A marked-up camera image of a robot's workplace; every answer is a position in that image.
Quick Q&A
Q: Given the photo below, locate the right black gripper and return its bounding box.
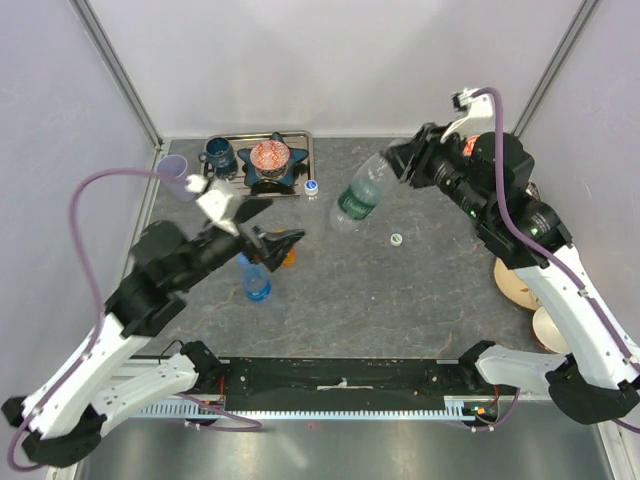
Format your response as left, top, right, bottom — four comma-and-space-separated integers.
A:
382, 121, 492, 223

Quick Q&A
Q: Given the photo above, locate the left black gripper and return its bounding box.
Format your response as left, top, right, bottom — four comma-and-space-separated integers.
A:
174, 194, 306, 292

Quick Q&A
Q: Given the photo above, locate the clear bottle green label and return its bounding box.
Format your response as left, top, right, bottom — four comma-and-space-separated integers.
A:
329, 153, 398, 232

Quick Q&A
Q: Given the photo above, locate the clear bottle blue cap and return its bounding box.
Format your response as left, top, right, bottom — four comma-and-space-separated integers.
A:
236, 254, 272, 303

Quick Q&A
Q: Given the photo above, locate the white green bottle cap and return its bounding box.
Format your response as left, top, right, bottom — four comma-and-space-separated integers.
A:
390, 233, 403, 247

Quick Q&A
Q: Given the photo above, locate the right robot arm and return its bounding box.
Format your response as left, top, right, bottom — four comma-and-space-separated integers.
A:
381, 124, 639, 425

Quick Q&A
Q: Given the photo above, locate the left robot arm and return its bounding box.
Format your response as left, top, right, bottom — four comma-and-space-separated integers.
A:
1, 197, 305, 471

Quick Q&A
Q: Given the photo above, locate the orange juice bottle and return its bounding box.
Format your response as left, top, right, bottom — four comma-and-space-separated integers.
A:
275, 229, 296, 267

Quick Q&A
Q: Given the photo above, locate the blue star-shaped dish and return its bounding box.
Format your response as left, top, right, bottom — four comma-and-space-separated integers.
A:
236, 132, 309, 187

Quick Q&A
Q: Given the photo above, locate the steel tray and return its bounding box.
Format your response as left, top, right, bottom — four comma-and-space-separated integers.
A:
198, 131, 315, 198

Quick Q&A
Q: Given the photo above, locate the orange floral small bowl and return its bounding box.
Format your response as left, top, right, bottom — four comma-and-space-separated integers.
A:
462, 135, 478, 157

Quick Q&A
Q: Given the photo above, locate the red patterned bowl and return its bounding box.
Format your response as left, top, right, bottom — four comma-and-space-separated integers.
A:
249, 140, 290, 172

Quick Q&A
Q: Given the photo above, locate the dark blue mug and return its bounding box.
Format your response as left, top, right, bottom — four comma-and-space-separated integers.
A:
198, 137, 238, 176

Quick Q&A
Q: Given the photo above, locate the lilac plastic cup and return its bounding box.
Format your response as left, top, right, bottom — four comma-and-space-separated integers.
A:
156, 154, 195, 203

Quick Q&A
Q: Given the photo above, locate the dark floral square plate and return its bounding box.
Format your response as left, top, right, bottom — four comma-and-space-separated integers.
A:
526, 182, 541, 201

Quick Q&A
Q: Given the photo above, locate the beige bird plate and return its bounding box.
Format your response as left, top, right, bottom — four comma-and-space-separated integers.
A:
493, 258, 541, 311

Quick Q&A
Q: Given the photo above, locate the red white bowl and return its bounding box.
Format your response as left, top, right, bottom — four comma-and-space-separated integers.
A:
532, 307, 571, 354

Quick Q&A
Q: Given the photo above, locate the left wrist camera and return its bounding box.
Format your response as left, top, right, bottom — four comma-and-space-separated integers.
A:
186, 174, 242, 237

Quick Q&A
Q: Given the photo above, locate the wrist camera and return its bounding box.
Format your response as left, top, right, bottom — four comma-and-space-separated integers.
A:
186, 174, 242, 237
441, 88, 495, 143

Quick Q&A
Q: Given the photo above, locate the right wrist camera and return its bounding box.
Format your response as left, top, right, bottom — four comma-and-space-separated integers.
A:
441, 88, 495, 143

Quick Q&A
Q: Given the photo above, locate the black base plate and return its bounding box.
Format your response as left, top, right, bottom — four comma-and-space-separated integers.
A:
149, 355, 506, 412

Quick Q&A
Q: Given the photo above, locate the right aluminium frame post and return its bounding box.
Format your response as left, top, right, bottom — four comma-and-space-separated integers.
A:
512, 0, 601, 137

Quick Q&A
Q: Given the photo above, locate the aluminium frame post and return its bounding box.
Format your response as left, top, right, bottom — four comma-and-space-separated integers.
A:
512, 0, 601, 137
69, 0, 164, 150

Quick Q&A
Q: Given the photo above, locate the left aluminium frame post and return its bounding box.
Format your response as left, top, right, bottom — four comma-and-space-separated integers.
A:
69, 0, 164, 150

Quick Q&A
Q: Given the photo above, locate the white slotted cable duct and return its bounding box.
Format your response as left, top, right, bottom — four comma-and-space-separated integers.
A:
132, 397, 497, 421

